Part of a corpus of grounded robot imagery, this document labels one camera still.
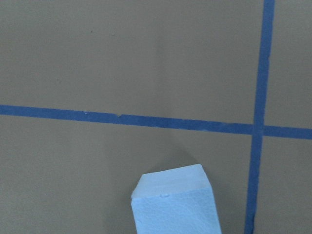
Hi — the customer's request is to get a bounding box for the light blue foam block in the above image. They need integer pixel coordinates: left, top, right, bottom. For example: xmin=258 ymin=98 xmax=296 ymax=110
xmin=131 ymin=164 xmax=222 ymax=234

